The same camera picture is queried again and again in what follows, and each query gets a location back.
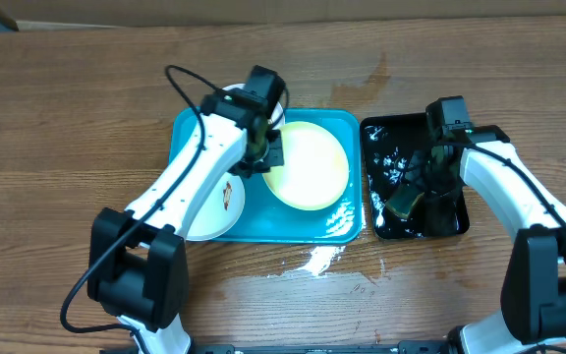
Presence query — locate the green yellow sponge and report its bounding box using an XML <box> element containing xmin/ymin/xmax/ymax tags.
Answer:
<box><xmin>385</xmin><ymin>185</ymin><xmax>425</xmax><ymax>219</ymax></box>

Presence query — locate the black plastic tray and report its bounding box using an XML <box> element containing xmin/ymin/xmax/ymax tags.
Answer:
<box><xmin>360</xmin><ymin>113</ymin><xmax>470</xmax><ymax>241</ymax></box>

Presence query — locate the white plate lower left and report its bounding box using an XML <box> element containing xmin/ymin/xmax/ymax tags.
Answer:
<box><xmin>187</xmin><ymin>173</ymin><xmax>246</xmax><ymax>241</ymax></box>

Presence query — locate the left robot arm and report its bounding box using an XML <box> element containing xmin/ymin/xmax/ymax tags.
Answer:
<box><xmin>84</xmin><ymin>88</ymin><xmax>284</xmax><ymax>353</ymax></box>

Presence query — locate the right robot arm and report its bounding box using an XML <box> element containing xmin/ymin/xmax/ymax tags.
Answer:
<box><xmin>395</xmin><ymin>124</ymin><xmax>566</xmax><ymax>353</ymax></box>

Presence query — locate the yellow-green plate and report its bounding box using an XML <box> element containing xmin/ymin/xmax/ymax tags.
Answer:
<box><xmin>263</xmin><ymin>121</ymin><xmax>350</xmax><ymax>211</ymax></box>

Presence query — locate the teal plastic tray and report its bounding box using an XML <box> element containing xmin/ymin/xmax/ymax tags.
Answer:
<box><xmin>167</xmin><ymin>106</ymin><xmax>364</xmax><ymax>245</ymax></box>

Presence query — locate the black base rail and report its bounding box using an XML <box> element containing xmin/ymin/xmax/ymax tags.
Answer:
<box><xmin>189</xmin><ymin>340</ymin><xmax>457</xmax><ymax>354</ymax></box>

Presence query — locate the white plate top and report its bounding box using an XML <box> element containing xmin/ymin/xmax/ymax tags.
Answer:
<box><xmin>223</xmin><ymin>83</ymin><xmax>285</xmax><ymax>129</ymax></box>

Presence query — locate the white plate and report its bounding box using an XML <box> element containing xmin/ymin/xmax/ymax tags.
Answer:
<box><xmin>187</xmin><ymin>173</ymin><xmax>246</xmax><ymax>241</ymax></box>
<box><xmin>223</xmin><ymin>83</ymin><xmax>285</xmax><ymax>129</ymax></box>

